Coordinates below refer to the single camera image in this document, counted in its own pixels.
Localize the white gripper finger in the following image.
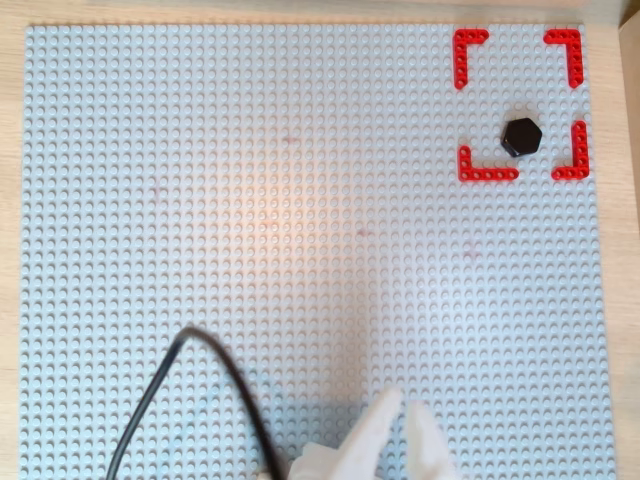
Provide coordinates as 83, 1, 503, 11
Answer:
405, 399, 458, 480
337, 387, 404, 480

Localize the black hexagonal Lego piece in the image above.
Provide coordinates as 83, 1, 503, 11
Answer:
500, 116, 544, 158

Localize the red L-shaped Lego beam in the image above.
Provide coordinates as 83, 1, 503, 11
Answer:
453, 27, 491, 91
457, 144, 521, 183
543, 27, 585, 90
550, 119, 590, 182

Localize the grey Lego baseplate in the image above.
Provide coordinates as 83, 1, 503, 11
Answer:
18, 22, 615, 480

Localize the wide brown cardboard box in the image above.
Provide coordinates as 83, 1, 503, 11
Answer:
618, 24, 640, 480

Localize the plain tan cardboard panel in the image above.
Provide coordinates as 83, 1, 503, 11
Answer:
0, 0, 591, 11

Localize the black camera cable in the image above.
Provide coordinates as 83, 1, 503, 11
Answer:
105, 326, 292, 480

